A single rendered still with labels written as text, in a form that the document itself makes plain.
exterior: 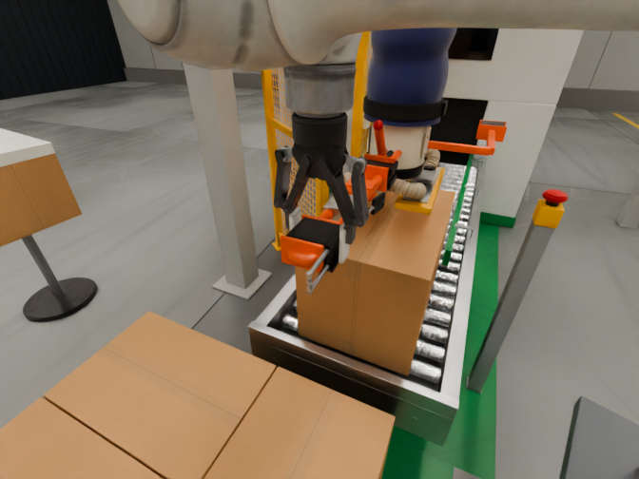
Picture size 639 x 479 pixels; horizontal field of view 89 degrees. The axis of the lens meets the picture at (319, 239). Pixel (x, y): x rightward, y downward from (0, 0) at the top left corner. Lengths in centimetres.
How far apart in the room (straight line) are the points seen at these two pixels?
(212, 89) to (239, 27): 150
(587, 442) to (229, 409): 88
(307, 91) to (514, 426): 171
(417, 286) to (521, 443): 110
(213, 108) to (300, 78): 137
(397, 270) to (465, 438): 104
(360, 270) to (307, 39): 73
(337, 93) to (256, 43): 18
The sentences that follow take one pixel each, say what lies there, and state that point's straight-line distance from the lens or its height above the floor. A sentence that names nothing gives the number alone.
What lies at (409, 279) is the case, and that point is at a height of 93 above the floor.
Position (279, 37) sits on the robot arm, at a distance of 26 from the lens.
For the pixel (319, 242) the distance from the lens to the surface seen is 50.
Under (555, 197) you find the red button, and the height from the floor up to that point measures 104.
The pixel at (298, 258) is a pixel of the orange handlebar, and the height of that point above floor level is 119.
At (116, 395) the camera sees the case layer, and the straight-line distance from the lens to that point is 127.
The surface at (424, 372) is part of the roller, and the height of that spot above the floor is 54.
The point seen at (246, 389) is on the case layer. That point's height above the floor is 54.
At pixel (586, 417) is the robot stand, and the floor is 75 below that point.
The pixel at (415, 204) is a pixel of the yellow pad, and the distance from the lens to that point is 95.
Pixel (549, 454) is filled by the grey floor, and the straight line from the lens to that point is 188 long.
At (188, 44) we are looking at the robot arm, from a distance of 26.
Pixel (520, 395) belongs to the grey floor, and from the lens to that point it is 200.
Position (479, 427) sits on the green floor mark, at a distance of 182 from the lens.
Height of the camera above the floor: 149
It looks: 33 degrees down
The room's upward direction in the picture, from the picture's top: straight up
